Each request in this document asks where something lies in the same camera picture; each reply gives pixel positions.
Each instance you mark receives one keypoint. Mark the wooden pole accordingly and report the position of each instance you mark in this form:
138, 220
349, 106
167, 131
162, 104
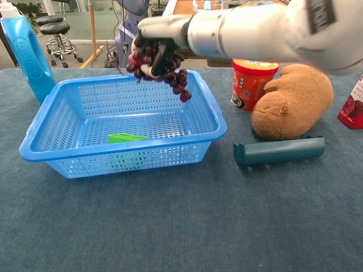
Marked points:
92, 28

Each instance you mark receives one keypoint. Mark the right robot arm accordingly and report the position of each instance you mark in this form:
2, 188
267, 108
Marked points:
255, 28

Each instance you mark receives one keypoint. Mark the brown plush capybara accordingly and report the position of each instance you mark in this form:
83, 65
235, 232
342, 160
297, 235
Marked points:
295, 102

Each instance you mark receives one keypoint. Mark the black stool with chrome base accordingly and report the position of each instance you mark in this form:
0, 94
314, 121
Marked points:
55, 28
48, 19

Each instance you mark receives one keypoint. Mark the green plastic scraper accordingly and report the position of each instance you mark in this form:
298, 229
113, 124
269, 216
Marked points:
124, 139

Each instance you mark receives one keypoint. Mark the red instant noodle cup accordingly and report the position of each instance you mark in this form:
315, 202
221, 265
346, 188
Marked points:
249, 85

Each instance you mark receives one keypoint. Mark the blue perforated plastic basket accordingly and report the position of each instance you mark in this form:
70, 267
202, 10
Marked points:
71, 150

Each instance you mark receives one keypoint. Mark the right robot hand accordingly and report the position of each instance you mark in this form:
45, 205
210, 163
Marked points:
164, 27

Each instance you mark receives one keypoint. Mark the purple grape bunch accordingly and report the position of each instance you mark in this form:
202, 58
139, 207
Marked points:
181, 82

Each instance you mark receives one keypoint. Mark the blue detergent bottle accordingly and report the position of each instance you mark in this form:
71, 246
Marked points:
25, 56

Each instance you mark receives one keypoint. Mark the dark green plastic holder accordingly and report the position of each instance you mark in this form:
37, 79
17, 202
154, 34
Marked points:
278, 154

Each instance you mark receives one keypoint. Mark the green potted plant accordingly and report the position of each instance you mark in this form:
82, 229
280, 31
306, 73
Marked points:
28, 8

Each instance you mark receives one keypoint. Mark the red snack packet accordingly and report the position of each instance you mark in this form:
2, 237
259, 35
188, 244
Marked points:
353, 113

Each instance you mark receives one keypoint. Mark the teal table cloth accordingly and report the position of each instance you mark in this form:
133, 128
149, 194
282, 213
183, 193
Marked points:
170, 221

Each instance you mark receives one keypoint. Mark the stacked mahjong tiles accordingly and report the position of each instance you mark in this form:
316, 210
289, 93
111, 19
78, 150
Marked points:
207, 3

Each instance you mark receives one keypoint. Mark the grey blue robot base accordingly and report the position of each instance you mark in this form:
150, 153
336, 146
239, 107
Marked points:
120, 39

